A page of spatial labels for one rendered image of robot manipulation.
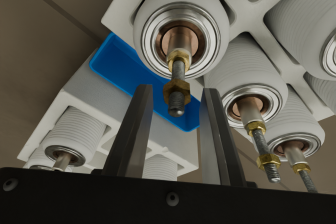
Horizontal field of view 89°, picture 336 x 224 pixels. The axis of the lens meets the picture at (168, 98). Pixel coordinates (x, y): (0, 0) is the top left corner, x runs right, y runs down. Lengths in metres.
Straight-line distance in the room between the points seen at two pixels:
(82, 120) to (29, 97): 0.40
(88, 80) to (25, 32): 0.24
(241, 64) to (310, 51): 0.06
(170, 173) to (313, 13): 0.41
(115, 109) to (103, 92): 0.05
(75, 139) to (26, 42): 0.33
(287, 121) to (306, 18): 0.14
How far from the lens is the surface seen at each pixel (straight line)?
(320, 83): 0.34
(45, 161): 0.48
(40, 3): 0.53
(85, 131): 0.38
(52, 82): 0.66
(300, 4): 0.24
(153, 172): 0.47
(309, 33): 0.21
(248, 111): 0.22
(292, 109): 0.32
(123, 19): 0.25
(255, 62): 0.23
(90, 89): 0.40
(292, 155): 0.31
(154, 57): 0.18
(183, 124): 0.48
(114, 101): 0.41
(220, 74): 0.22
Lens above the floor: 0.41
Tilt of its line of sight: 48 degrees down
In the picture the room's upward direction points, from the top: 173 degrees counter-clockwise
